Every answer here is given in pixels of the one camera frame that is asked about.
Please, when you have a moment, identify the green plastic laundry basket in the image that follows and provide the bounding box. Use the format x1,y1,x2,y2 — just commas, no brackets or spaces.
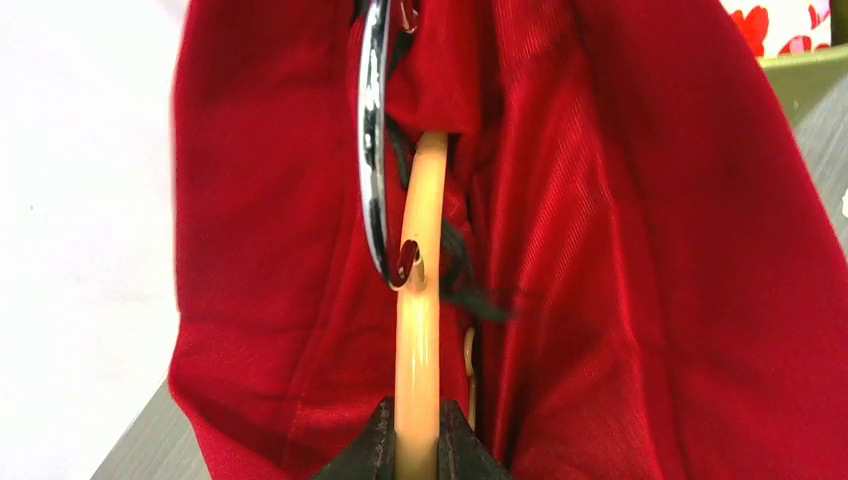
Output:
758,44,847,126

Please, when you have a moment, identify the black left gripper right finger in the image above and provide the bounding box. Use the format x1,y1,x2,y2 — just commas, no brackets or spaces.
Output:
438,400,512,480

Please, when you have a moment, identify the red garment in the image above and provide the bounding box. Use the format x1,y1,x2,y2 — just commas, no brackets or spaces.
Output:
169,1,847,479

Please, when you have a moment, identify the poppy print white skirt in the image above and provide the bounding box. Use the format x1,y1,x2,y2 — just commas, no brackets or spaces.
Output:
720,0,832,58

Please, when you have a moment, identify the wooden hanger with metal hook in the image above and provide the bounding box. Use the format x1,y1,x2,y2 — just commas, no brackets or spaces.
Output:
356,1,451,479

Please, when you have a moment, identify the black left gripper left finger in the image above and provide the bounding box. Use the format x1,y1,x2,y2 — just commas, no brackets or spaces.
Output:
312,397,396,480

